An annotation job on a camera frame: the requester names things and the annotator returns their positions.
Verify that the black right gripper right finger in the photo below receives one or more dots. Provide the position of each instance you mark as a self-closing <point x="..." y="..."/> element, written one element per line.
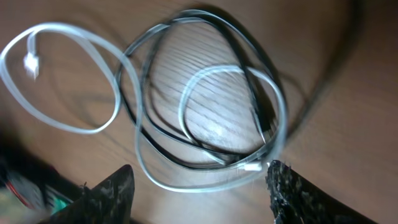
<point x="294" y="199"/>

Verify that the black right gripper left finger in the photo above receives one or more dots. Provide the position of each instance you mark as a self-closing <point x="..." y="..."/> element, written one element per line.
<point x="109" y="202"/>

